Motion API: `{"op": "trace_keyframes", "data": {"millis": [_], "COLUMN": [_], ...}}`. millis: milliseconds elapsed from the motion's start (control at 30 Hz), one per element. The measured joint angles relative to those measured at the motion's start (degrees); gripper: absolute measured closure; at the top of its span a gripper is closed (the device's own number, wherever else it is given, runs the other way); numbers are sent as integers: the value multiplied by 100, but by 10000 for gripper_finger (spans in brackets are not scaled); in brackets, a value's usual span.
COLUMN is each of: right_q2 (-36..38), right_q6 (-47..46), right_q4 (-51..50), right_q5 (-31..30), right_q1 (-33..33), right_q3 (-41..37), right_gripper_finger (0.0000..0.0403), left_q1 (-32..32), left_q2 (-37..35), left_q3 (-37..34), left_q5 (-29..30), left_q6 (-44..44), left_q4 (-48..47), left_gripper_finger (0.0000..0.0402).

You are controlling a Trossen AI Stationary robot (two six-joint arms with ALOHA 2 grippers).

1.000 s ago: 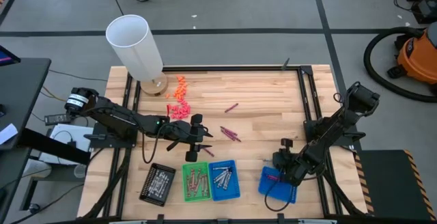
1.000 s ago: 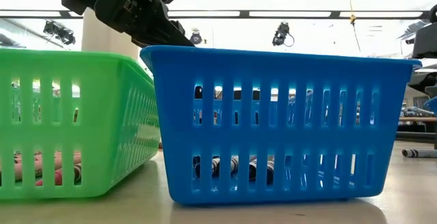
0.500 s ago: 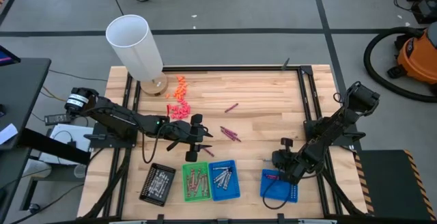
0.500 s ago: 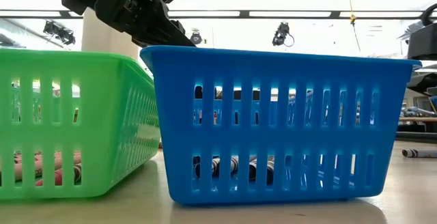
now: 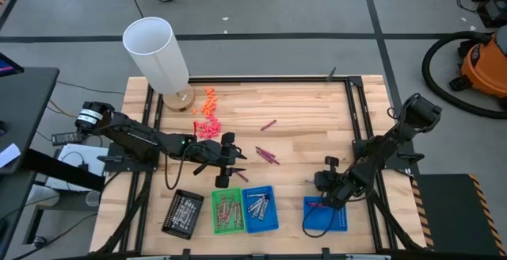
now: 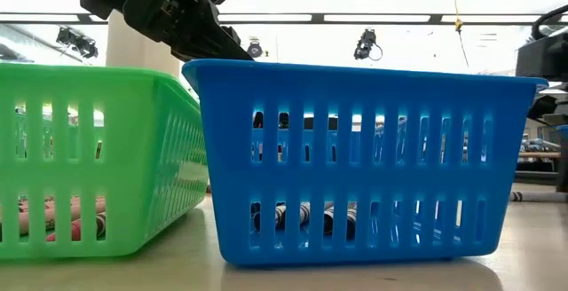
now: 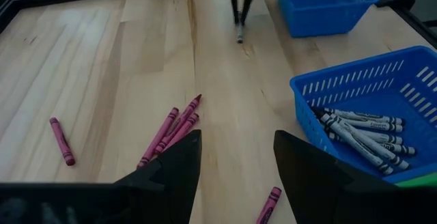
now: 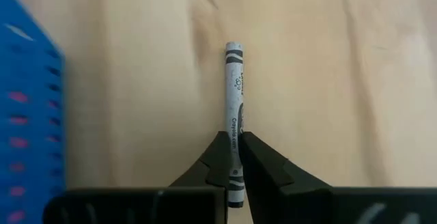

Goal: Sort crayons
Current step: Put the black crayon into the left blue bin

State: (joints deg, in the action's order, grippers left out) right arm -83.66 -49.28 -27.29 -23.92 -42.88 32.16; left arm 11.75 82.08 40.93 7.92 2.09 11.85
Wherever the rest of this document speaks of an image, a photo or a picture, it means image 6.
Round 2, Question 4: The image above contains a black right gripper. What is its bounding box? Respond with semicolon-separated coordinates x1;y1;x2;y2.
516;33;568;79

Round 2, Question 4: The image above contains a green slotted plastic basket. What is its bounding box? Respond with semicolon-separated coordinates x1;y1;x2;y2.
0;62;209;259

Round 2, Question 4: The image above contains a black ceiling-mounted camera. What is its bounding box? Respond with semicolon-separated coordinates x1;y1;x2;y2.
56;27;99;59
353;28;383;61

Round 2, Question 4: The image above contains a round black ceiling fixture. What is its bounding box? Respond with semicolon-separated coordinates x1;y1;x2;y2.
247;38;264;59

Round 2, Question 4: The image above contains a yellow hanging cord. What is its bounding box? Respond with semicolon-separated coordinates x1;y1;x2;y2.
451;0;470;68

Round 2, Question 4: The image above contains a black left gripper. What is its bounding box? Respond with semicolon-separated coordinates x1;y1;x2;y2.
79;0;254;60

